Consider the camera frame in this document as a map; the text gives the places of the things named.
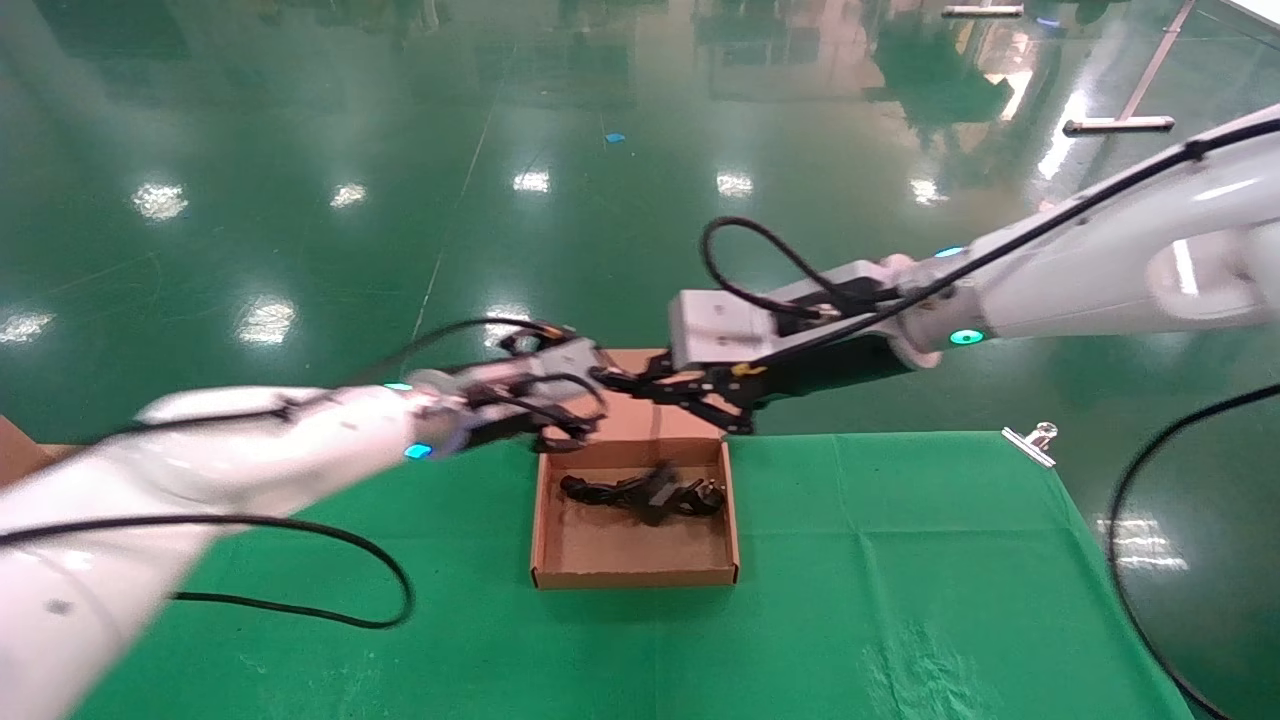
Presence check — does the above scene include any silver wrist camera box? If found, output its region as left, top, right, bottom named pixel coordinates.
left=668, top=288, right=796, bottom=373
left=450, top=335, right=603, bottom=401

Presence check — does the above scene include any white height-adjustable desk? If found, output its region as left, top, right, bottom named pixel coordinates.
left=1063, top=0, right=1280, bottom=137

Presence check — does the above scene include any large brown cardboard carton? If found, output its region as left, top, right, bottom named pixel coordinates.
left=0, top=415, right=51, bottom=486

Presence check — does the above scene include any black hanging right cable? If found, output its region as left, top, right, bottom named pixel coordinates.
left=1105, top=385, right=1280, bottom=720

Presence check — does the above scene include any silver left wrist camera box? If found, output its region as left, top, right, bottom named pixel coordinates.
left=450, top=335, right=603, bottom=401

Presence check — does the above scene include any green table cloth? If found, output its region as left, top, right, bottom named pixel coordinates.
left=75, top=432, right=1196, bottom=720

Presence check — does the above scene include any black hanging left cable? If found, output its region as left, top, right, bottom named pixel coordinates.
left=0, top=514, right=416, bottom=631

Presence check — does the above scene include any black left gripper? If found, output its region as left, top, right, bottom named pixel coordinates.
left=463, top=404, right=593, bottom=457

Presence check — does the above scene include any open brown cardboard mailer box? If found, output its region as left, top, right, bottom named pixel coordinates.
left=530, top=348, right=741, bottom=589

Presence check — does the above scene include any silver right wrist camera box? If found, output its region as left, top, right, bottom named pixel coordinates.
left=668, top=288, right=796, bottom=373

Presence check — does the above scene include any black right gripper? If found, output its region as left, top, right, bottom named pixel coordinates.
left=592, top=335, right=911, bottom=437

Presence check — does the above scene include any black hanging cable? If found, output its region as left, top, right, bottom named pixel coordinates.
left=0, top=514, right=416, bottom=631
left=1105, top=385, right=1280, bottom=720

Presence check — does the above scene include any silver binder clip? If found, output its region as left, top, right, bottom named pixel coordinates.
left=1003, top=423, right=1059, bottom=469

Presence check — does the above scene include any black camera loop cable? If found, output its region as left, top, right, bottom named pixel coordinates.
left=478, top=372, right=608, bottom=447
left=698, top=215, right=901, bottom=323

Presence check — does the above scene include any black left camera loop cable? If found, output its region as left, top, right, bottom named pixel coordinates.
left=478, top=372, right=608, bottom=447

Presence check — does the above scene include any black right camera loop cable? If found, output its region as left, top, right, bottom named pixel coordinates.
left=698, top=215, right=901, bottom=323

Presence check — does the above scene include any black cable along right arm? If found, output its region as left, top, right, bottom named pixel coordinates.
left=740, top=118, right=1280, bottom=376

